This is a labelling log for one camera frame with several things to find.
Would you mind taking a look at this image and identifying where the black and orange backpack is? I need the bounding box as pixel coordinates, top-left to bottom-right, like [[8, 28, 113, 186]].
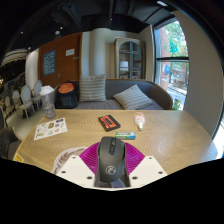
[[53, 81, 80, 110]]

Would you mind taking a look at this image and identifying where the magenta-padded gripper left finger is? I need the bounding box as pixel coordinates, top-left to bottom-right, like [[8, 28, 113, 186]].
[[55, 141, 101, 188]]

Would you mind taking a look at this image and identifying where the brown wooden door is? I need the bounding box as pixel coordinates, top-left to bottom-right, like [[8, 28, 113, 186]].
[[37, 31, 83, 89]]

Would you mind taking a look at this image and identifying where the dark grey chair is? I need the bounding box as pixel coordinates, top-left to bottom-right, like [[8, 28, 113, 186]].
[[0, 126, 22, 160]]

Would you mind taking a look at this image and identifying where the black and orange box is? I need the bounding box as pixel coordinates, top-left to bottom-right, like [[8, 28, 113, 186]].
[[97, 114, 122, 133]]

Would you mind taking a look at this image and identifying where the arched glass-door cabinet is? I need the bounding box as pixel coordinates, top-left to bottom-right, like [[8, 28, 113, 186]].
[[113, 36, 146, 81]]

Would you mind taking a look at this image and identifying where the white patterned round mouse pad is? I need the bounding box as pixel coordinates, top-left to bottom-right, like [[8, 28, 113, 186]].
[[51, 146, 89, 175]]

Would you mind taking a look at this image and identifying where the white sticker sheet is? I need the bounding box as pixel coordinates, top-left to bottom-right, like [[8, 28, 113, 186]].
[[33, 117, 69, 141]]

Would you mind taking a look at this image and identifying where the small white squeeze bottle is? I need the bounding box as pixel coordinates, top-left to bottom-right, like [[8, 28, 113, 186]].
[[133, 111, 147, 132]]

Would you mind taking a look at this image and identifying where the large window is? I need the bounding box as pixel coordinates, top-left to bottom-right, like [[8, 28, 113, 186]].
[[153, 19, 190, 112]]

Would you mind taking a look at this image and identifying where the blue poster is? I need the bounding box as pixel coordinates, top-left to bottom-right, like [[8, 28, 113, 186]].
[[42, 49, 57, 77]]

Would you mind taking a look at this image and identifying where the small green box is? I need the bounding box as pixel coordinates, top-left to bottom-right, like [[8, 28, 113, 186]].
[[114, 130, 137, 141]]

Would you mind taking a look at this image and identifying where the striped square cushion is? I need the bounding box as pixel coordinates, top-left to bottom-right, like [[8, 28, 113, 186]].
[[78, 73, 108, 103], [112, 83, 155, 111]]

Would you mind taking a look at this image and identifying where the black computer mouse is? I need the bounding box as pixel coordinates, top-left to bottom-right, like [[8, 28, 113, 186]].
[[96, 135, 127, 184]]

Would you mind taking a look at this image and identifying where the grey curved sofa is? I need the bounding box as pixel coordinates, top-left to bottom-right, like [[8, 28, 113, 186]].
[[54, 77, 175, 111]]

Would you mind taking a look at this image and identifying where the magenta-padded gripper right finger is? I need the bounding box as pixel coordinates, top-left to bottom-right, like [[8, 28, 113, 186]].
[[123, 141, 168, 188]]

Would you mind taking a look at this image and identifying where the group of white chairs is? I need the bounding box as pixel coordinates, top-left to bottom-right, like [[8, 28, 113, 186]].
[[2, 79, 44, 120]]

